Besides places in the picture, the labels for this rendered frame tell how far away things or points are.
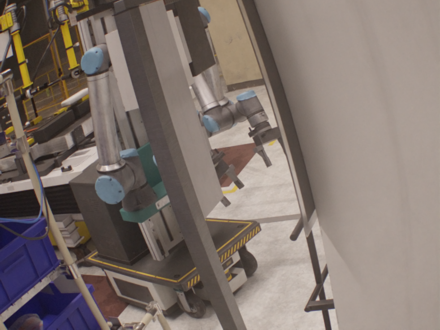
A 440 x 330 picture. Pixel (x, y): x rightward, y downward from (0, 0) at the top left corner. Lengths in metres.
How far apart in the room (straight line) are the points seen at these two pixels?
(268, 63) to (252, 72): 7.59
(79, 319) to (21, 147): 0.61
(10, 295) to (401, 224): 1.02
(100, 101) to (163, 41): 0.79
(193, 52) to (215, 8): 6.25
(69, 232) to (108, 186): 1.56
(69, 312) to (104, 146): 1.08
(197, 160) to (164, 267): 1.30
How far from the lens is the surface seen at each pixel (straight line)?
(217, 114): 2.75
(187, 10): 1.96
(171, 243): 3.22
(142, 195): 2.75
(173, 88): 1.75
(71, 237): 4.08
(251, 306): 3.03
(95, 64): 2.42
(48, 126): 4.08
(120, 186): 2.54
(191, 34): 1.94
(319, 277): 0.92
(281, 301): 3.00
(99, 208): 3.11
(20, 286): 1.41
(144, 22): 1.68
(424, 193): 0.63
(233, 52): 8.20
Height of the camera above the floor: 1.64
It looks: 18 degrees down
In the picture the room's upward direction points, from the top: 17 degrees counter-clockwise
